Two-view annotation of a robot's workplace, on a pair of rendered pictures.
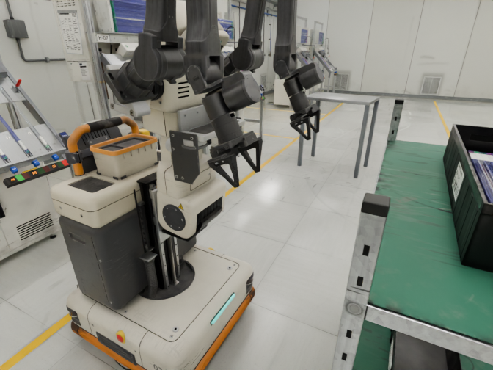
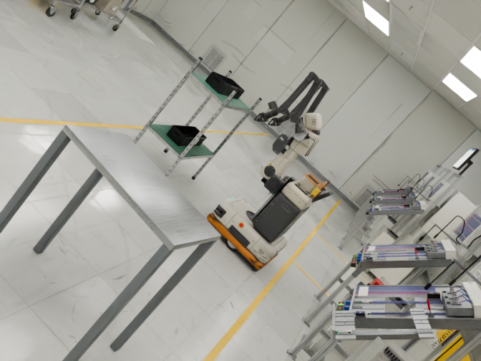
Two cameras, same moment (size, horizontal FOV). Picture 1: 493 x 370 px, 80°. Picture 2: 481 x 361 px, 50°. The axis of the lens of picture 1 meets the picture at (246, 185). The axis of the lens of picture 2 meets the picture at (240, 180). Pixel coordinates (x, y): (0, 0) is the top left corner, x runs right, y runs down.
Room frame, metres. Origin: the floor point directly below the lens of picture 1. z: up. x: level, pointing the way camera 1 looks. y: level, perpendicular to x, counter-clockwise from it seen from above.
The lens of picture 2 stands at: (5.43, -1.39, 1.60)
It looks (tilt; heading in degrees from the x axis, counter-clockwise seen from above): 14 degrees down; 162
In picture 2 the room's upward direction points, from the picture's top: 41 degrees clockwise
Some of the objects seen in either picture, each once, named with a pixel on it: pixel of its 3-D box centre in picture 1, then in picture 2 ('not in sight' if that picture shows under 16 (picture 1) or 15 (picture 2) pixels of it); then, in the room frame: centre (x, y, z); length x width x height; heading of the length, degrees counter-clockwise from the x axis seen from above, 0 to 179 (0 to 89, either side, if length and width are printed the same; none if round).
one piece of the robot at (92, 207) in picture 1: (141, 216); (286, 204); (1.14, 0.47, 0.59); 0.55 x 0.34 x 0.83; 151
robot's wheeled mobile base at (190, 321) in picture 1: (167, 296); (249, 230); (1.10, 0.39, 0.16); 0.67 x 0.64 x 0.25; 61
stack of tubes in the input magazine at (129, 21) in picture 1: (132, 16); not in sight; (2.99, 1.01, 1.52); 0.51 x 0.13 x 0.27; 153
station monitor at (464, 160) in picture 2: not in sight; (467, 162); (-1.28, 3.12, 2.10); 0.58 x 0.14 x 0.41; 153
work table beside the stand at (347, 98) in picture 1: (336, 133); (94, 246); (3.30, -1.02, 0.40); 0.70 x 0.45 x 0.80; 56
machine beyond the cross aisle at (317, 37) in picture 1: (312, 62); not in sight; (8.74, -1.78, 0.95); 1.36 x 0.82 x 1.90; 63
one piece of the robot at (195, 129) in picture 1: (206, 139); (285, 142); (0.96, 0.13, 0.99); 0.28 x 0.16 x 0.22; 151
